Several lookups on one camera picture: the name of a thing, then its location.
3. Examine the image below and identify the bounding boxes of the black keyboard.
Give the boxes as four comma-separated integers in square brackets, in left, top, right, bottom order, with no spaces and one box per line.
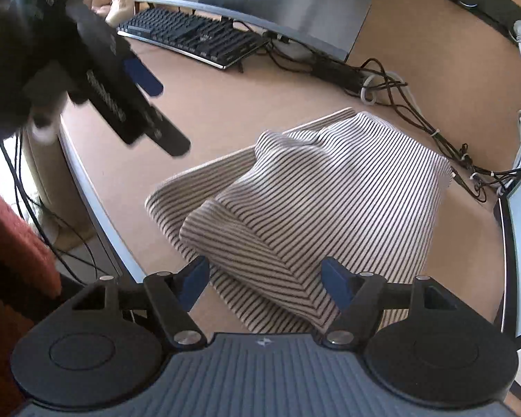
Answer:
[116,7,272,70]

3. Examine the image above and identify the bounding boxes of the beige figurine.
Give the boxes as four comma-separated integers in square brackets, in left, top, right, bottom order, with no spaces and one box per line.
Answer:
[105,0,134,26]

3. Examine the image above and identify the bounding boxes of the striped cloth garment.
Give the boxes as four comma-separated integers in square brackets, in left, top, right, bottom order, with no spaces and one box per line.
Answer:
[144,111,454,335]

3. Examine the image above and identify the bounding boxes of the white looped cable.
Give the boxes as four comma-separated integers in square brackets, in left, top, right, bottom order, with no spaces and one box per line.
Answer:
[359,73,411,106]

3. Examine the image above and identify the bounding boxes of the black cable bundle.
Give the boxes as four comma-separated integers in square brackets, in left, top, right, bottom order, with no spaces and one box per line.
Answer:
[265,30,517,203]

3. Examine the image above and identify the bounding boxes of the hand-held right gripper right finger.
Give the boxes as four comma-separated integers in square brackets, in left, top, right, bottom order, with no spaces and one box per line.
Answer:
[321,256,456,350]

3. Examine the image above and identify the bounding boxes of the black power strip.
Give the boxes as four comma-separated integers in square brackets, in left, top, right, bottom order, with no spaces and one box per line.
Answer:
[310,58,367,94]

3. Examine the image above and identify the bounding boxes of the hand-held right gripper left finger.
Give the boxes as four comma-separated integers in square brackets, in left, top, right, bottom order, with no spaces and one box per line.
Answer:
[72,255,211,350]

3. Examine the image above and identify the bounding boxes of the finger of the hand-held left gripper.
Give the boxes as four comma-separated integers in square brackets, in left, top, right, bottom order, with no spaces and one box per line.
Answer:
[123,56,164,97]
[142,103,192,157]

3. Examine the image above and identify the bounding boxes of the black cables under desk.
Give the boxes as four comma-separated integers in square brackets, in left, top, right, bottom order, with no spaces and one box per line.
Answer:
[0,137,118,279]

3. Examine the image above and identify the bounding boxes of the person's left hand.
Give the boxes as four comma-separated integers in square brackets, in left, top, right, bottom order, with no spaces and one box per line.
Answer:
[0,0,48,142]

